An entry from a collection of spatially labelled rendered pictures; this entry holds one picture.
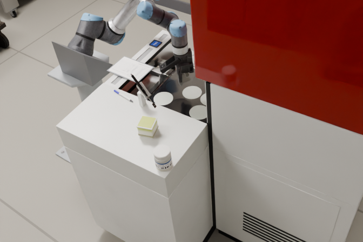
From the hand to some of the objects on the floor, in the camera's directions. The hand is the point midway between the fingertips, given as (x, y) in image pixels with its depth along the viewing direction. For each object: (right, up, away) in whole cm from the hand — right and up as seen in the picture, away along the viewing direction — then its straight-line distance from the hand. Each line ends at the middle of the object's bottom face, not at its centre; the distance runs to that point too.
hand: (179, 83), depth 214 cm
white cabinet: (0, -70, +68) cm, 98 cm away
